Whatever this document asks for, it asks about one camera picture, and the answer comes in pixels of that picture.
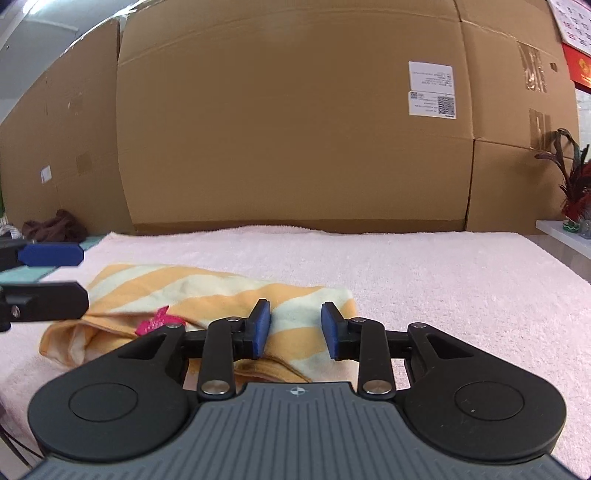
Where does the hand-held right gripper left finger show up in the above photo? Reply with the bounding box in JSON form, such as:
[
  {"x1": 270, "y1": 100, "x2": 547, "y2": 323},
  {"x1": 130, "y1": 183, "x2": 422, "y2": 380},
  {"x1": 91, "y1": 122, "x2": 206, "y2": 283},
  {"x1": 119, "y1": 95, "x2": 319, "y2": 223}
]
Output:
[{"x1": 113, "y1": 299, "x2": 271, "y2": 401}]

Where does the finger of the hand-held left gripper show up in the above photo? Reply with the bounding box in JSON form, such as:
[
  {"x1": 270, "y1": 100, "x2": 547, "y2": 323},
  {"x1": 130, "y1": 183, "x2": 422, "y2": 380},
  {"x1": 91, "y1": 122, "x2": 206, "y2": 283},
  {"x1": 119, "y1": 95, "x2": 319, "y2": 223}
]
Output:
[
  {"x1": 0, "y1": 282, "x2": 90, "y2": 333},
  {"x1": 0, "y1": 242, "x2": 85, "y2": 271}
]

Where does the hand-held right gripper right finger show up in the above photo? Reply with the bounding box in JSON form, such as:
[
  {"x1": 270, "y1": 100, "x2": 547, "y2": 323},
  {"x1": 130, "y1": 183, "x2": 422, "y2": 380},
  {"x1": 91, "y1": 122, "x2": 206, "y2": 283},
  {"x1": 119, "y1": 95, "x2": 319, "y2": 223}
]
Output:
[{"x1": 321, "y1": 301, "x2": 481, "y2": 401}]

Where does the orange and white striped sweater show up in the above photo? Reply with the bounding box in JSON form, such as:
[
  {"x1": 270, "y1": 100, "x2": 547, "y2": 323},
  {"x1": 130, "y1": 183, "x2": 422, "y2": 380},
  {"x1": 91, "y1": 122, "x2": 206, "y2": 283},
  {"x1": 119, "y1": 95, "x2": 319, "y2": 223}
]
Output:
[{"x1": 39, "y1": 264, "x2": 358, "y2": 384}]

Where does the dark brown cloth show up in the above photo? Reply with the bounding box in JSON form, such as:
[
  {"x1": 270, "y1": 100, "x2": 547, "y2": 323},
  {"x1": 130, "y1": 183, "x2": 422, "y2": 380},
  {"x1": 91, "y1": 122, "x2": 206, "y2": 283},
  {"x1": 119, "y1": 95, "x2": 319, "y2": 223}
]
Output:
[{"x1": 22, "y1": 209, "x2": 88, "y2": 243}]

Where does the teal blanket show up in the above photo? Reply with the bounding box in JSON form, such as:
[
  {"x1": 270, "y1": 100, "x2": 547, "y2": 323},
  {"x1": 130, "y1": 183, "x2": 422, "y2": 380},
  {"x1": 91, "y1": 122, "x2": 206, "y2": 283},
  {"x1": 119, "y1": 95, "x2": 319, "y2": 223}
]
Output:
[{"x1": 0, "y1": 234, "x2": 106, "y2": 286}]

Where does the pink fluffy towel blanket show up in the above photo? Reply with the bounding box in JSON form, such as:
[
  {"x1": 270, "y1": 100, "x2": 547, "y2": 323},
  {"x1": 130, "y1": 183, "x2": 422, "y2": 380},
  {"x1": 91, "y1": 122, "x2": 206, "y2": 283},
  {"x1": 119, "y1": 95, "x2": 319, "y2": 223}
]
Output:
[{"x1": 0, "y1": 224, "x2": 591, "y2": 480}]

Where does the cardboard box with small label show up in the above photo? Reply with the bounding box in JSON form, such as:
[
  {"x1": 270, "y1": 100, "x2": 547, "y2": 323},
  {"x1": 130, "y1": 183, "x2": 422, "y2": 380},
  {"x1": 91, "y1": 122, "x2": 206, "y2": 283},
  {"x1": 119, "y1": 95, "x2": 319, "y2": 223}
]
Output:
[{"x1": 0, "y1": 18, "x2": 137, "y2": 236}]

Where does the large cardboard box with labels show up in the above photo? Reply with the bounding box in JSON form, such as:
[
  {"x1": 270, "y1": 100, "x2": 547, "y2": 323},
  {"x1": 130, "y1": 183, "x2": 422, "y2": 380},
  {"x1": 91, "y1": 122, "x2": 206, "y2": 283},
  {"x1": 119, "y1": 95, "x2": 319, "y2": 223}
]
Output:
[{"x1": 115, "y1": 0, "x2": 476, "y2": 234}]

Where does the plain cardboard box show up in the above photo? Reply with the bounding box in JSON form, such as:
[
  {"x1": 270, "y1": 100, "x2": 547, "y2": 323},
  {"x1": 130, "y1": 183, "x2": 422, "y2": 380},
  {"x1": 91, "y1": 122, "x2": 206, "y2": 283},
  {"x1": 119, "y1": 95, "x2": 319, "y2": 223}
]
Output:
[{"x1": 464, "y1": 131, "x2": 583, "y2": 234}]

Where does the white table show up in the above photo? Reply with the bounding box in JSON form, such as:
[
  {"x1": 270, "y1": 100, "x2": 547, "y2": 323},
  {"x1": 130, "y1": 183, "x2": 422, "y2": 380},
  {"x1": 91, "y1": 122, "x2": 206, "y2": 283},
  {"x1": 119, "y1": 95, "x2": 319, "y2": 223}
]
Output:
[{"x1": 536, "y1": 219, "x2": 591, "y2": 259}]

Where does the white barcode shipping label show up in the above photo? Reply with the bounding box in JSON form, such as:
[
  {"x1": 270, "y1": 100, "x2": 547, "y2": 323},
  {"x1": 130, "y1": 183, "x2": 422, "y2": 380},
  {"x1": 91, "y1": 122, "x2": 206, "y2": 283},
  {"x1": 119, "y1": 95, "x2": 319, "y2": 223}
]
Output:
[{"x1": 407, "y1": 91, "x2": 457, "y2": 119}]

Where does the white text shipping label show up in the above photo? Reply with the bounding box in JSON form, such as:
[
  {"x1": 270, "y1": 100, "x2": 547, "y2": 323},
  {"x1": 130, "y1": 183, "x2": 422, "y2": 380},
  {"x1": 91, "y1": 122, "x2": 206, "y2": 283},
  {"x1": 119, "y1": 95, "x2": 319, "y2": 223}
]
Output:
[{"x1": 409, "y1": 61, "x2": 452, "y2": 93}]

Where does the red and black feather decoration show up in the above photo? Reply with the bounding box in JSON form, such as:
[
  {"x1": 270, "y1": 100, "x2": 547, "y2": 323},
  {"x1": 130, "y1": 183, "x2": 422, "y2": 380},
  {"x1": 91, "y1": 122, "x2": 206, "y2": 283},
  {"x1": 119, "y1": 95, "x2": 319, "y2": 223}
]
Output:
[{"x1": 534, "y1": 128, "x2": 591, "y2": 222}]

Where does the clear packing tape patch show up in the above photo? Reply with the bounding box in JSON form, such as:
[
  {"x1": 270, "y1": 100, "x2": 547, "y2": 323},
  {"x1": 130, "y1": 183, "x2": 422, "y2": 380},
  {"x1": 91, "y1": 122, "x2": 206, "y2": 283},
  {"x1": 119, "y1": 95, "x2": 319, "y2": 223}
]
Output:
[
  {"x1": 529, "y1": 109, "x2": 553, "y2": 151},
  {"x1": 517, "y1": 42, "x2": 548, "y2": 93}
]

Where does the cardboard box with tape patches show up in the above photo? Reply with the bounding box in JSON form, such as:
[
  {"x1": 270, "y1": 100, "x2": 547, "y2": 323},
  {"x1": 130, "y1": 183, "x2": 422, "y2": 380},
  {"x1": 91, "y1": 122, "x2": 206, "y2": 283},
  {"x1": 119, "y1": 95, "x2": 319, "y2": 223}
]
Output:
[{"x1": 455, "y1": 0, "x2": 580, "y2": 144}]

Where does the red wall calendar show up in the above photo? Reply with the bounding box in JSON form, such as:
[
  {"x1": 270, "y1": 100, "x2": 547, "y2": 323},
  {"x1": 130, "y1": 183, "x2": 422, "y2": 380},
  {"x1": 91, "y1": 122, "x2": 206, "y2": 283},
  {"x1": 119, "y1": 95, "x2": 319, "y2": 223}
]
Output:
[{"x1": 549, "y1": 0, "x2": 591, "y2": 90}]

